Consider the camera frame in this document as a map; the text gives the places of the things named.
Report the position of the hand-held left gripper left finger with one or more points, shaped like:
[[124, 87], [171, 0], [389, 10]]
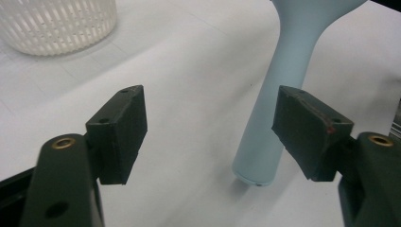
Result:
[[121, 132]]

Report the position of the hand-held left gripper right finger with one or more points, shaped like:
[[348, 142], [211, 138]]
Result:
[[307, 132]]

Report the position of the light blue plastic spoon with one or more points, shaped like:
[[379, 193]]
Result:
[[285, 69]]

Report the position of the white plastic basket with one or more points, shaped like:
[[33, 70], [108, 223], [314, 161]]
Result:
[[56, 22]]

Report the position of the grey striped object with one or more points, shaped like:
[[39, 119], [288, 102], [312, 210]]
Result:
[[396, 123]]

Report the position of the white table mat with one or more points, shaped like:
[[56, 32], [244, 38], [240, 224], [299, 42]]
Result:
[[195, 78]]

